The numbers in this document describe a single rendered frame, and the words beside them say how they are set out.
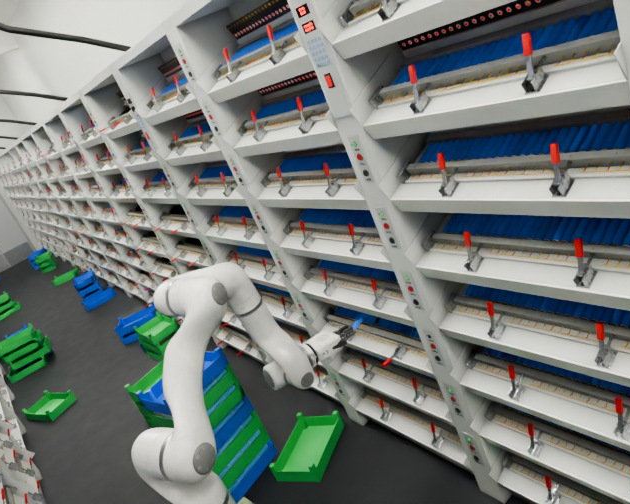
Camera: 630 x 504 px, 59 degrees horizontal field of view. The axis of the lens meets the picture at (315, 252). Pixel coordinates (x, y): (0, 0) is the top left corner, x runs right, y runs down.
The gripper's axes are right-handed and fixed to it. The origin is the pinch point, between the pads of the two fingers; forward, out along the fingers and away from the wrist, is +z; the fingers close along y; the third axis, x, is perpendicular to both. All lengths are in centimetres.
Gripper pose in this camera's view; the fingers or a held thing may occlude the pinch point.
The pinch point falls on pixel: (346, 332)
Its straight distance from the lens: 187.9
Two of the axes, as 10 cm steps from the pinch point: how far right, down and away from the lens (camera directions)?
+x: 2.8, 9.2, 2.8
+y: -5.5, -0.8, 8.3
